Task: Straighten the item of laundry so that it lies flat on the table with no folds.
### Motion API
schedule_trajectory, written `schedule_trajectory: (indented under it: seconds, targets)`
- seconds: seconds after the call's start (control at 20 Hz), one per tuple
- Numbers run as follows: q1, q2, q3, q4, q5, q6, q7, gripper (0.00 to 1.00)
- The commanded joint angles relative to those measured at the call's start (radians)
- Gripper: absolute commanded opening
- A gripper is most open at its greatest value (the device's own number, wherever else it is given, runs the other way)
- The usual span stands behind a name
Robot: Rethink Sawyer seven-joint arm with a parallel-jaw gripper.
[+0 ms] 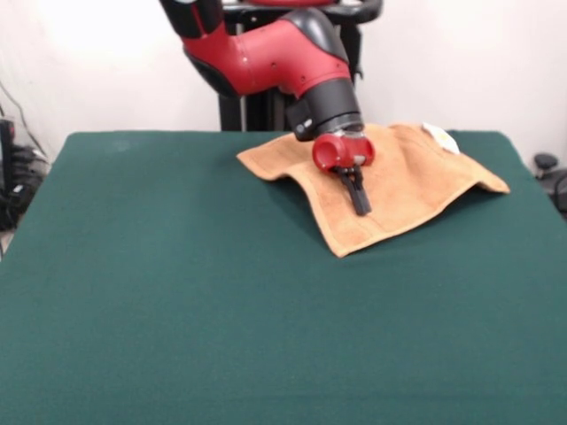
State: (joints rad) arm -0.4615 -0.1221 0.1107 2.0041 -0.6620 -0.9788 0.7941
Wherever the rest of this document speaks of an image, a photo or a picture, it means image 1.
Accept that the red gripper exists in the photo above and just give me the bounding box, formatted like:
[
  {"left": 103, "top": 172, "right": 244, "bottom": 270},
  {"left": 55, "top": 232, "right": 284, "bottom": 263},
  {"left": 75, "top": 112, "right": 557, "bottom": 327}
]
[{"left": 312, "top": 129, "right": 377, "bottom": 218}]

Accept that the orange terry towel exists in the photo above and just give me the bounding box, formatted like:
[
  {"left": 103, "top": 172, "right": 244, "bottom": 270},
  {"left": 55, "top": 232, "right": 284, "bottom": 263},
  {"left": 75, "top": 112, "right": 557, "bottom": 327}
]
[{"left": 236, "top": 121, "right": 511, "bottom": 259}]

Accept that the dark green table cloth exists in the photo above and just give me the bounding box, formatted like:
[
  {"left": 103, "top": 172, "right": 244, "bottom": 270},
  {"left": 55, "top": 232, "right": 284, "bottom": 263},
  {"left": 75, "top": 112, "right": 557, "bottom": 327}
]
[{"left": 0, "top": 129, "right": 567, "bottom": 425}]

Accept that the black equipment box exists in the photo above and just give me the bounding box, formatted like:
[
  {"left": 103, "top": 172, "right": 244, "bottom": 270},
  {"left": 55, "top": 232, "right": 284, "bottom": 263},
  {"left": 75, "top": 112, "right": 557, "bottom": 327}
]
[{"left": 0, "top": 118, "right": 18, "bottom": 196}]

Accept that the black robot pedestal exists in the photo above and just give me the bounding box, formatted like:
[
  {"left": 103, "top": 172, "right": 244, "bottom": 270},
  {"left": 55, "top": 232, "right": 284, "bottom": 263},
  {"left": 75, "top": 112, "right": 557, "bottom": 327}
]
[{"left": 216, "top": 0, "right": 384, "bottom": 133}]

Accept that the black cable bundle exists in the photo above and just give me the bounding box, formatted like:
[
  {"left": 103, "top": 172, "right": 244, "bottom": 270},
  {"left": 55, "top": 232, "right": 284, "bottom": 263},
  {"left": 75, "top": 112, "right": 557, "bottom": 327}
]
[{"left": 0, "top": 144, "right": 50, "bottom": 232}]

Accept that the grey wall cable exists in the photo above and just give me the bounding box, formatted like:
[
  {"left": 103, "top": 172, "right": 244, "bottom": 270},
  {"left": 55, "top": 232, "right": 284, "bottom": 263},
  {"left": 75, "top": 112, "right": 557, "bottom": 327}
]
[{"left": 0, "top": 81, "right": 50, "bottom": 160}]

